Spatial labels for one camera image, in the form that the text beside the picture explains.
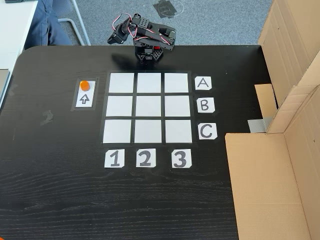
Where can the orange round token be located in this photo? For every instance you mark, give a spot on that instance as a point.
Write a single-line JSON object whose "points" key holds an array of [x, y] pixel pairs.
{"points": [[84, 85]]}

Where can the white nine-square grid sheet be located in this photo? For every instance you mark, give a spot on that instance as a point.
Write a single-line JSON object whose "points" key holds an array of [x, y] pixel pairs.
{"points": [[148, 106]]}

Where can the black tape floor mark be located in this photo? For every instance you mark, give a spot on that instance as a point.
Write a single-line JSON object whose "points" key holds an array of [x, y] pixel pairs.
{"points": [[166, 8]]}

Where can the person's leg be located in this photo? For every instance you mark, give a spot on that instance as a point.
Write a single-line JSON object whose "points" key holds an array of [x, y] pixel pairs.
{"points": [[48, 27]]}

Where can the white arrow paper sheet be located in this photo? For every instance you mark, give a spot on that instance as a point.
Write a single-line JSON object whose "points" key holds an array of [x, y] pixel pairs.
{"points": [[85, 101]]}

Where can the paper sheet letter A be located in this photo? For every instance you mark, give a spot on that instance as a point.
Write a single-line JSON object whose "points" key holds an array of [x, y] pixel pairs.
{"points": [[203, 83]]}

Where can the white table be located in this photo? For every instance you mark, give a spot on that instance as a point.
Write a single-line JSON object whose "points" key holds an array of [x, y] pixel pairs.
{"points": [[12, 30]]}

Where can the clear tape scraps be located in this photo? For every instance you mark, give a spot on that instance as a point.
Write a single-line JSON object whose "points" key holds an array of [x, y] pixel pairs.
{"points": [[47, 117]]}

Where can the paper sheet letter B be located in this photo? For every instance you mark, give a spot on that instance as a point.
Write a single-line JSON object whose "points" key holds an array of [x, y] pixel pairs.
{"points": [[205, 105]]}

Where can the paper sheet number 1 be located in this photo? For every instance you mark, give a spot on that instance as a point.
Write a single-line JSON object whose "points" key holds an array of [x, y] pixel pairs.
{"points": [[114, 158]]}

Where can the paper sheet number 2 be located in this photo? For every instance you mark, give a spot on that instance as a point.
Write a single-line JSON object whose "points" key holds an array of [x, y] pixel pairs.
{"points": [[145, 157]]}

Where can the paper sheet letter C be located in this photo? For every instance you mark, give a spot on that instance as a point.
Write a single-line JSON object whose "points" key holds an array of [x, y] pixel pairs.
{"points": [[207, 131]]}

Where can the paper sheet number 3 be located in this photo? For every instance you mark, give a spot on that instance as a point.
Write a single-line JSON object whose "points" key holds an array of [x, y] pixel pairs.
{"points": [[181, 158]]}

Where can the brown cardboard box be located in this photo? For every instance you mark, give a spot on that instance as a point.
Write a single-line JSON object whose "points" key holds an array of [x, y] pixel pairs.
{"points": [[265, 187], [290, 37]]}

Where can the white metal chair frame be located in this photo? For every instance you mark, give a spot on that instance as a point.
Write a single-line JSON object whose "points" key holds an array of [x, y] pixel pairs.
{"points": [[77, 27]]}

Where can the grey duct tape strip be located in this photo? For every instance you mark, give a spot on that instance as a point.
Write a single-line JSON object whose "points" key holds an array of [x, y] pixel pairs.
{"points": [[258, 125]]}

